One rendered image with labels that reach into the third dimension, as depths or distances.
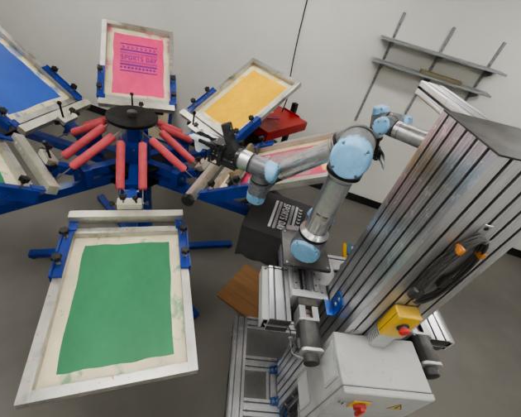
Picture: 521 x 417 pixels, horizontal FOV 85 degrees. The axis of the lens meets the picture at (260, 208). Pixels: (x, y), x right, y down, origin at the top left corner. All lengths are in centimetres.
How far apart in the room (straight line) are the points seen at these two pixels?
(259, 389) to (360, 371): 106
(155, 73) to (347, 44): 197
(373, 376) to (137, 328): 94
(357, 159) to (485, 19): 298
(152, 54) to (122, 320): 233
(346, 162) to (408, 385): 82
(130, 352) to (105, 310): 23
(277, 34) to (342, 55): 74
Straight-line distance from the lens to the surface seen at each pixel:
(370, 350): 127
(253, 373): 217
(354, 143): 87
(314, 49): 358
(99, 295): 152
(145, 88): 284
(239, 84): 277
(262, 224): 187
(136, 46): 311
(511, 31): 383
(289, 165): 112
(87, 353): 140
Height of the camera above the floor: 221
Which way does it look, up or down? 39 degrees down
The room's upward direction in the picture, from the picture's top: 17 degrees clockwise
